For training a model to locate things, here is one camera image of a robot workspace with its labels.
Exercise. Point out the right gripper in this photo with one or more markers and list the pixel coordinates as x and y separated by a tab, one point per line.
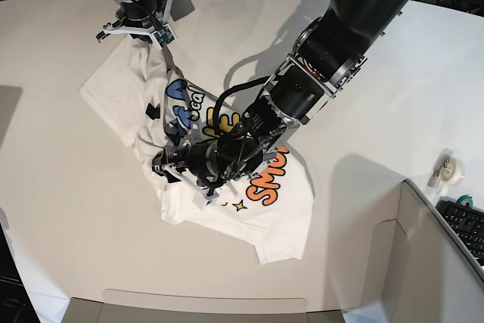
147	20

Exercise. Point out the clear tape roll dispenser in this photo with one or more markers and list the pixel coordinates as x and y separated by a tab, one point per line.
448	171

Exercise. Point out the grey cardboard box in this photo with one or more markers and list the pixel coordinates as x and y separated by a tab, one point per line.
418	271

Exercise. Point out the white printed t-shirt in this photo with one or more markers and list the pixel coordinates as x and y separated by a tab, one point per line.
148	104

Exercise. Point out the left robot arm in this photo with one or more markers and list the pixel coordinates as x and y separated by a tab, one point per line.
324	57

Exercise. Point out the green tape roll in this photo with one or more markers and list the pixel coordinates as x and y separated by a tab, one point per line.
465	201

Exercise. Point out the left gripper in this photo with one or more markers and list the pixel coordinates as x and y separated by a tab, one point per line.
207	166

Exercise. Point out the black computer keyboard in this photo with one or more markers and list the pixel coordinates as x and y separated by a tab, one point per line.
467	224

